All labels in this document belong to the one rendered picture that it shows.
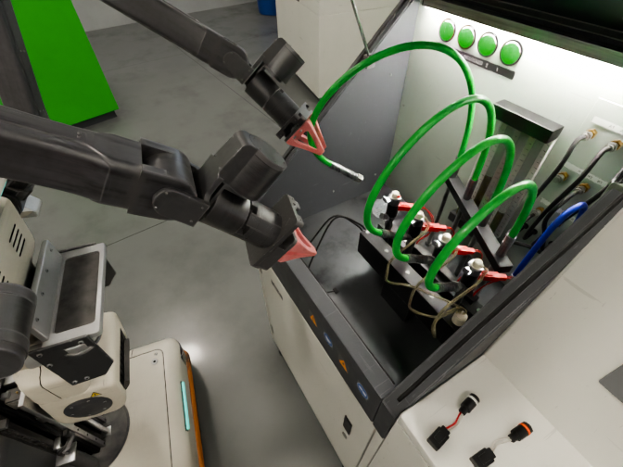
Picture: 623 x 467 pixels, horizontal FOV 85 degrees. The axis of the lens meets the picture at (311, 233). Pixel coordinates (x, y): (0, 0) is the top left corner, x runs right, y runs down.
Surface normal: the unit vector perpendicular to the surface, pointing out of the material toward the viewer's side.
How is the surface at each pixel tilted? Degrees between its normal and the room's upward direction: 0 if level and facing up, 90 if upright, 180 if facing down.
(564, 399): 76
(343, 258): 0
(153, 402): 0
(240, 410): 0
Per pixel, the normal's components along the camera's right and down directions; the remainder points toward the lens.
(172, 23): 0.15, 0.45
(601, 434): -0.84, 0.20
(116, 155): 0.52, -0.72
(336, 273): -0.01, -0.69
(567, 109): -0.86, 0.38
